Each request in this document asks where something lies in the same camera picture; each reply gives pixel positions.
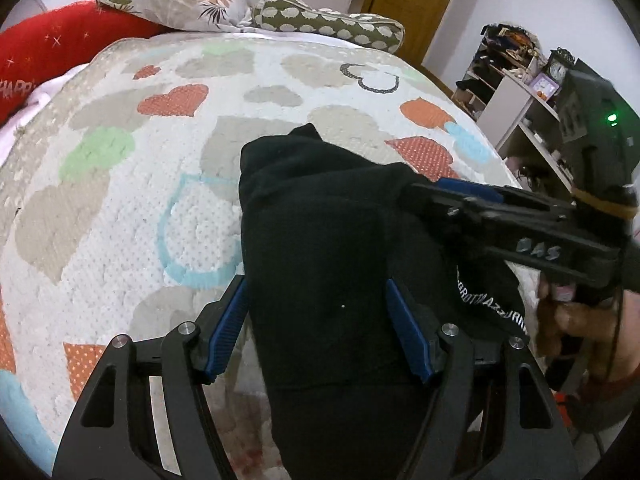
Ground black pants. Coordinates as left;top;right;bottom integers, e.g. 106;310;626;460
239;122;532;480

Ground person's right forearm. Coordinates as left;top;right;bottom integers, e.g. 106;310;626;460
607;289;640;378

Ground black cable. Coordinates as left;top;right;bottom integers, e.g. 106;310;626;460
602;255;627;386

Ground wooden door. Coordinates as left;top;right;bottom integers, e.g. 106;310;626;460
357;0;469;67

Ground olive dotted pillow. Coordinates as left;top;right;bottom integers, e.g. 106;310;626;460
251;0;406;54

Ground cluttered white shelf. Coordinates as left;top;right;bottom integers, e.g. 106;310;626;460
451;22;578;198

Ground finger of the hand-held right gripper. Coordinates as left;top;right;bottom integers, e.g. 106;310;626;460
399;182;551;261
434;177;577;213

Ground black table clock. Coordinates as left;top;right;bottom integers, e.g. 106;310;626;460
546;47;574;84

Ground person's right hand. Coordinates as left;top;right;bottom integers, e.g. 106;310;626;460
535;279;623;359

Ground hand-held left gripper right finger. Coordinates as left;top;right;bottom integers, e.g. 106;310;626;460
385;279;581;480

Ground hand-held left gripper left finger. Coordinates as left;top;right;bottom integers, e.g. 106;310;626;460
52;275;249;480

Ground heart pattern quilt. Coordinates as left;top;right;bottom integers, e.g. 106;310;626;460
0;32;523;480

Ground pink fleece blanket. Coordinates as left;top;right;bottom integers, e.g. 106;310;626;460
0;66;90;166

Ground floral pillow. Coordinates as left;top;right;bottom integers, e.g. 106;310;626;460
97;0;267;34

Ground purple picture frame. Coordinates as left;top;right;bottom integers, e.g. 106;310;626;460
530;72;561;102

